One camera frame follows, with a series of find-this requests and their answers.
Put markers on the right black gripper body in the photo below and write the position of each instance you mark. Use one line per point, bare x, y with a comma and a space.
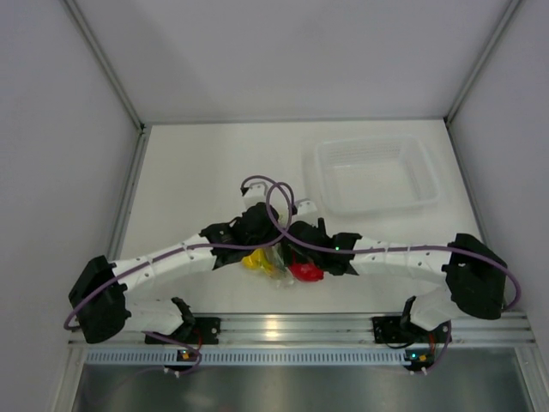
317, 259

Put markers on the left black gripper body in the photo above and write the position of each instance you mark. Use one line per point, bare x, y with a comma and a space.
270, 237

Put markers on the red fake dragon fruit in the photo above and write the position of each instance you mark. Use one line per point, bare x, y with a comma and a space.
304, 271

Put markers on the clear zip top bag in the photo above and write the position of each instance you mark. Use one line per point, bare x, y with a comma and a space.
278, 279

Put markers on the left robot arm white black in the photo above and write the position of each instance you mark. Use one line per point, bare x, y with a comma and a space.
110, 297

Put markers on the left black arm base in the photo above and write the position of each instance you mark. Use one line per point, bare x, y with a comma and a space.
201, 330

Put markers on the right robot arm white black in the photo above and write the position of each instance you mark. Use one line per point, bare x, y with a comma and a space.
468, 278

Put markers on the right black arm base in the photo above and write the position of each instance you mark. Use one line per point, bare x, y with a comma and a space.
396, 332

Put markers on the yellow fake banana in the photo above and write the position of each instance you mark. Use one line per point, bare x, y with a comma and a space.
258, 260

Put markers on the green fake chili pepper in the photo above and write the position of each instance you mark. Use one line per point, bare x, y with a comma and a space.
278, 258

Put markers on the clear plastic basket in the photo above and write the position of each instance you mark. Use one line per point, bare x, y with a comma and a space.
367, 175

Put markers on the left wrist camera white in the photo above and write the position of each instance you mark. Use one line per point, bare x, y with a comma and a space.
253, 193

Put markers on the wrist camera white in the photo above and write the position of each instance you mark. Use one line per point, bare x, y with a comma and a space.
306, 207
253, 193

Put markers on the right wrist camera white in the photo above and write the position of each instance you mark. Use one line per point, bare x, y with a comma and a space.
306, 207

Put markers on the aluminium mounting rail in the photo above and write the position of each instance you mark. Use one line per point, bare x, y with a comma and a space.
512, 329

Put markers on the white slotted cable duct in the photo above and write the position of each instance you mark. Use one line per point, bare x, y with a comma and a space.
178, 357

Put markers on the right aluminium frame post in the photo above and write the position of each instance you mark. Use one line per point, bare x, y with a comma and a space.
495, 37

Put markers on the aluminium frame post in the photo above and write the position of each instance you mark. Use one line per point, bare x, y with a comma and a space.
495, 37
99, 54

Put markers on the left aluminium frame post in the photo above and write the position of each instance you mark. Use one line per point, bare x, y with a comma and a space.
99, 54

